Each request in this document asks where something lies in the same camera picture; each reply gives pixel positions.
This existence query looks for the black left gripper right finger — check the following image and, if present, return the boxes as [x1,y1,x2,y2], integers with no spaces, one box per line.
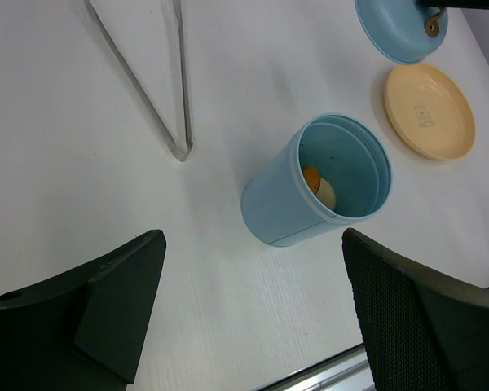
[342,228,489,390]

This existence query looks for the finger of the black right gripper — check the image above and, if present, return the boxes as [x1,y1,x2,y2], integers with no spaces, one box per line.
[417,0,489,9]

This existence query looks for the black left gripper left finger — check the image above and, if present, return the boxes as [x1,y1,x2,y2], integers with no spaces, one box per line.
[0,230,166,390]

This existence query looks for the light blue round lid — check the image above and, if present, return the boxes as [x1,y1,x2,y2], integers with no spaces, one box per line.
[355,0,448,65]

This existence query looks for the green round macaron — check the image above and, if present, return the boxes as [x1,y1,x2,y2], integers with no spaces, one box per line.
[316,178,337,210]

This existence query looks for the light blue cylindrical container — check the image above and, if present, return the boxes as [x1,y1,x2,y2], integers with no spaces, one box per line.
[240,113,392,247]

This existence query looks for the orange yellow fried piece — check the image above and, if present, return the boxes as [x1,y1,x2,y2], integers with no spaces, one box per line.
[302,167,321,195]

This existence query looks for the metal serving tongs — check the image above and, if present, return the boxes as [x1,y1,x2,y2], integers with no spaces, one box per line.
[82,1,194,163]

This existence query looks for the beige round plate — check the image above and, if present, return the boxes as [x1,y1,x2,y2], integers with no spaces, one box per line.
[384,63,477,160]

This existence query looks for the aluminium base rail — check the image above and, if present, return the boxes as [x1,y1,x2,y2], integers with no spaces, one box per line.
[256,280,489,391]

